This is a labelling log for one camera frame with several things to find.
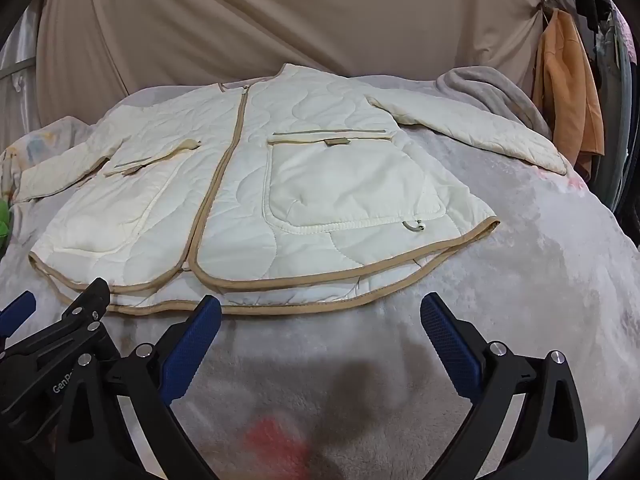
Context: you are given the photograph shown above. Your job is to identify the beige backdrop cloth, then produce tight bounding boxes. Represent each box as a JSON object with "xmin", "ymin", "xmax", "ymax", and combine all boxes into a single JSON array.
[{"xmin": 35, "ymin": 0, "xmax": 548, "ymax": 111}]

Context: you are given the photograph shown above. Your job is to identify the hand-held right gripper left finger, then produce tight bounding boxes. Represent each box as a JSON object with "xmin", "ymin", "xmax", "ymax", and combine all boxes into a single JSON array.
[{"xmin": 59, "ymin": 294, "xmax": 237, "ymax": 480}]

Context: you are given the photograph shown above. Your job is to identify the green cloth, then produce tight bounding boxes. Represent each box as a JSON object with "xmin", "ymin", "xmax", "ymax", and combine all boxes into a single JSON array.
[{"xmin": 0, "ymin": 199, "xmax": 13, "ymax": 247}]

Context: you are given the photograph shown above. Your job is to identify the dark hanging clothes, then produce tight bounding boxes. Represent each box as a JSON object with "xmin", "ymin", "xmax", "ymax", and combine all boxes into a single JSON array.
[{"xmin": 570, "ymin": 0, "xmax": 640, "ymax": 241}]

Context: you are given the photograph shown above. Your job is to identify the cream quilted jacket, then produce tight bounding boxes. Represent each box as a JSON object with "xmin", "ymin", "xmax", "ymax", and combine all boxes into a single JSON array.
[{"xmin": 14, "ymin": 62, "xmax": 571, "ymax": 317}]

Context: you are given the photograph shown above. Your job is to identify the orange hanging garment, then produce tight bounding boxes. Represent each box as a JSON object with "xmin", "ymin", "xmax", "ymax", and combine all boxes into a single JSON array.
[{"xmin": 531, "ymin": 7, "xmax": 606, "ymax": 180}]

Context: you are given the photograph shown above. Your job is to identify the grey floral blanket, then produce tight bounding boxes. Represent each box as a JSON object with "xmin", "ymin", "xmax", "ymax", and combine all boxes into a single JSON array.
[{"xmin": 0, "ymin": 66, "xmax": 640, "ymax": 480}]

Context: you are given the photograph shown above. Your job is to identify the white metal frame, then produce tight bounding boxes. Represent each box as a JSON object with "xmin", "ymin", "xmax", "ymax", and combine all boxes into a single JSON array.
[{"xmin": 0, "ymin": 0, "xmax": 45, "ymax": 156}]

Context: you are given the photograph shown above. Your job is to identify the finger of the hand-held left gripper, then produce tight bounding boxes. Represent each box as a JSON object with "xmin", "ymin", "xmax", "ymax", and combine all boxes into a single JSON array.
[
  {"xmin": 0, "ymin": 277, "xmax": 112, "ymax": 367},
  {"xmin": 0, "ymin": 290, "xmax": 37, "ymax": 347}
]

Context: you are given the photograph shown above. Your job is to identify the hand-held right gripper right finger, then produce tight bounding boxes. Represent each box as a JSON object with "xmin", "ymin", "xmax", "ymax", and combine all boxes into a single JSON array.
[{"xmin": 420, "ymin": 292, "xmax": 591, "ymax": 480}]

